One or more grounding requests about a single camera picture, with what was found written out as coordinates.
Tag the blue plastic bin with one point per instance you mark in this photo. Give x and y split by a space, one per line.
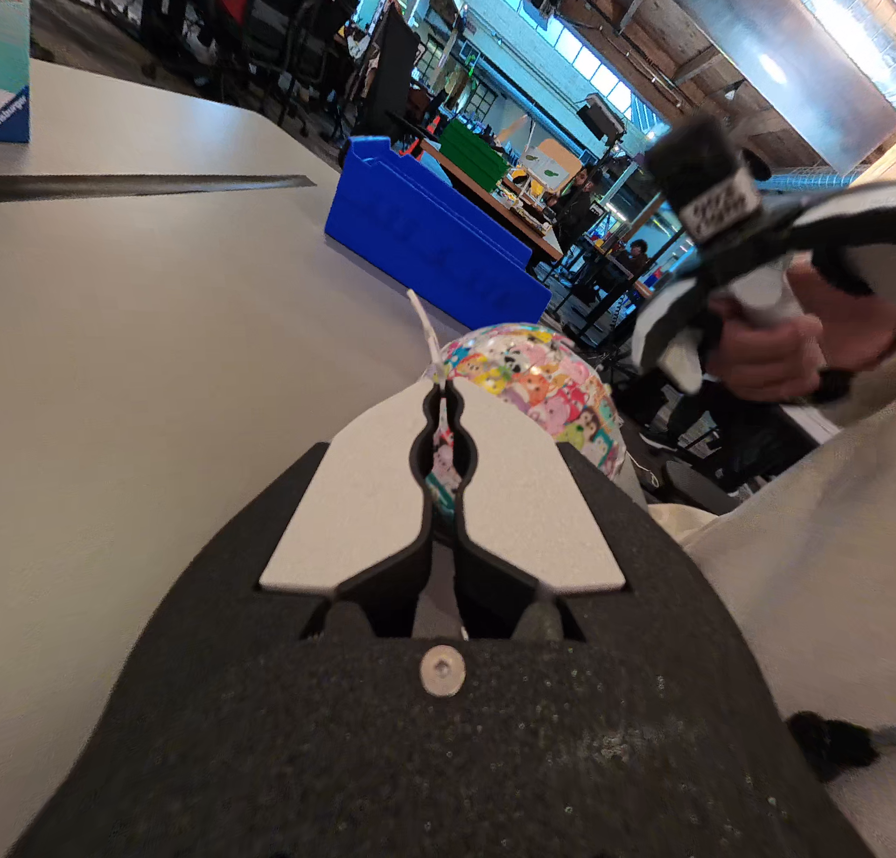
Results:
420 228

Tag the cardboard box figure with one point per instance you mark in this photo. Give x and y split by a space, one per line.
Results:
553 165

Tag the colourful puzzle ball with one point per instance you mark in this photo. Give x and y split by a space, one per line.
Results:
546 382

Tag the person's right hand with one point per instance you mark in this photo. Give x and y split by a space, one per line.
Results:
770 361

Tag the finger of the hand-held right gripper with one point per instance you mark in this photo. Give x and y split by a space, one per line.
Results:
689 364
665 319

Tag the puzzle ball box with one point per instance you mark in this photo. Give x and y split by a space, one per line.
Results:
14 67

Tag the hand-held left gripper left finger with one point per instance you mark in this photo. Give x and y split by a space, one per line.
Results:
343 508

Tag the silver ventilation duct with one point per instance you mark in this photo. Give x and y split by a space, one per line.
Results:
854 4
770 88

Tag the black monitor back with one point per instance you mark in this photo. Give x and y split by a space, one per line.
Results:
388 74

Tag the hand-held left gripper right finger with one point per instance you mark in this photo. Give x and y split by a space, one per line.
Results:
539 508

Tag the green plastic bin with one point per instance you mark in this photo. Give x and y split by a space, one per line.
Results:
472 151

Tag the pale puzzle piece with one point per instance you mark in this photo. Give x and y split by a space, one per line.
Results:
428 343

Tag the black studio light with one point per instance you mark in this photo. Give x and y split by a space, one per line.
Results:
602 117

